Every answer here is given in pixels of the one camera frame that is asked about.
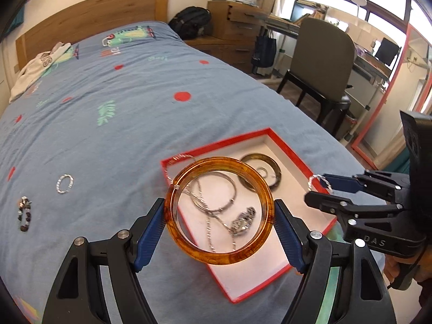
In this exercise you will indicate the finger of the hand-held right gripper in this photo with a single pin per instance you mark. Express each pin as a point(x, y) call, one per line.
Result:
point(341, 182)
point(327, 202)

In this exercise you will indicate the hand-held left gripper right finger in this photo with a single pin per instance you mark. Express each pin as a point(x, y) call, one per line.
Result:
point(288, 236)

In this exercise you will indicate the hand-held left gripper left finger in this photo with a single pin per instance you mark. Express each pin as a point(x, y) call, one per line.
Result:
point(150, 233)

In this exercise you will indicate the wavy silver bangle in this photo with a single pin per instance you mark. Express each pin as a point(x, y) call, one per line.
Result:
point(312, 179)

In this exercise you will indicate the red jewelry box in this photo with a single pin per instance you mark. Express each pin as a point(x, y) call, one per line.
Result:
point(293, 179)

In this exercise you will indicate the olive green bangle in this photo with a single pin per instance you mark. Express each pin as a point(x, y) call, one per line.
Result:
point(276, 175)

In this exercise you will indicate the amber bangle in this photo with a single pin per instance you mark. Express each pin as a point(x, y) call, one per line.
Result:
point(216, 258)

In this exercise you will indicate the person's right hand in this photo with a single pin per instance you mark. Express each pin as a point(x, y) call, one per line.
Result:
point(391, 270)

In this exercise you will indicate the silver bow brooch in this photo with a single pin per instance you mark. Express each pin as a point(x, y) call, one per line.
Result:
point(243, 222)

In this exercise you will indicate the thin silver bangle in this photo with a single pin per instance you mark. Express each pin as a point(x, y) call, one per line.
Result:
point(234, 189)

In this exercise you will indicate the red framed mirror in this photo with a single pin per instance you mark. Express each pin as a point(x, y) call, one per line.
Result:
point(378, 114)

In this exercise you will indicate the printed blue bed sheet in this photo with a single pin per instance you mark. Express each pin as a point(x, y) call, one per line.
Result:
point(118, 135)

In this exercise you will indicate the grey office chair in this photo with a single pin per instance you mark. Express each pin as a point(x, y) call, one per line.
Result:
point(320, 57)

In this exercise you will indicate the black monitor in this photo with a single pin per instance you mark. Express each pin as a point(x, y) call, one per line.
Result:
point(388, 52)

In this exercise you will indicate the black tote bag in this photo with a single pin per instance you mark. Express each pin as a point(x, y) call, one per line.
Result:
point(265, 50)

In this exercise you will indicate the grey desk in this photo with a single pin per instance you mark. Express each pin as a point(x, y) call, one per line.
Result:
point(280, 23)

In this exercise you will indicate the wooden drawer cabinet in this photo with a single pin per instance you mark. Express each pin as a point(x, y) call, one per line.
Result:
point(233, 23)

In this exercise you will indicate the white garment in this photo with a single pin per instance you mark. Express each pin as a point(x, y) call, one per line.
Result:
point(33, 71)

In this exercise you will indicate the black backpack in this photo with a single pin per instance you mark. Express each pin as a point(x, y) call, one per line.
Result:
point(190, 22)

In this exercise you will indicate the wooden headboard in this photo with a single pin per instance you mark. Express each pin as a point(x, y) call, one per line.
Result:
point(94, 13)

